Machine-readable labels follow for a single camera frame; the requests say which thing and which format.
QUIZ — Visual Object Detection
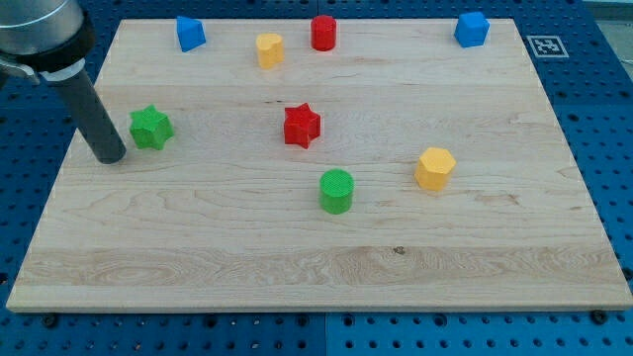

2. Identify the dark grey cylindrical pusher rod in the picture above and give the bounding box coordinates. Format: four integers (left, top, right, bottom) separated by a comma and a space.
47, 68, 127, 164

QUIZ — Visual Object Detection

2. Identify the green star block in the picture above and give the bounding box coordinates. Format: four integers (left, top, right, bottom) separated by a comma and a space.
130, 105, 174, 150

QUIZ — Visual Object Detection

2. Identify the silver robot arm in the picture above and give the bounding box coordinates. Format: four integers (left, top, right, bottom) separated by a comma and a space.
1, 0, 127, 164

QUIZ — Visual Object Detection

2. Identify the red star block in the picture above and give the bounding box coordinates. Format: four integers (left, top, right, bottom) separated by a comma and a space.
284, 103, 321, 149

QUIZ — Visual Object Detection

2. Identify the blue triangular block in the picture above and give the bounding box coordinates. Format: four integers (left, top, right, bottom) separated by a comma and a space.
176, 16, 207, 52

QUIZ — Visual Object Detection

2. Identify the wooden board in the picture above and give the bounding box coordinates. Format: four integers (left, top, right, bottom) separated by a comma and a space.
7, 19, 632, 313

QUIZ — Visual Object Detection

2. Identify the yellow heart block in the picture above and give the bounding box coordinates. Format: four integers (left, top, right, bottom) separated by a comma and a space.
255, 33, 285, 69

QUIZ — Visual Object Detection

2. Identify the red cylinder block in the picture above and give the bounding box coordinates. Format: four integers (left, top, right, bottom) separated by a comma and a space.
311, 15, 337, 51

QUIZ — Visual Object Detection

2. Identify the green cylinder block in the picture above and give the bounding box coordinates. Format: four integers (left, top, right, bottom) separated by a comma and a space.
319, 168, 355, 215

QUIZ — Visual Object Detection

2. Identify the yellow hexagon block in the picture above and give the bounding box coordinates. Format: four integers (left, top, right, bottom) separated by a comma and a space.
414, 147, 456, 191

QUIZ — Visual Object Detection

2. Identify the blue cube block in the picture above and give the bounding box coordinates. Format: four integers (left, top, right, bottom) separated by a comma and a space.
454, 12, 491, 47

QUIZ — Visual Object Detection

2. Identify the white fiducial marker tag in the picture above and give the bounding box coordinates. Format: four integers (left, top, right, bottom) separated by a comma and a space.
526, 35, 569, 58

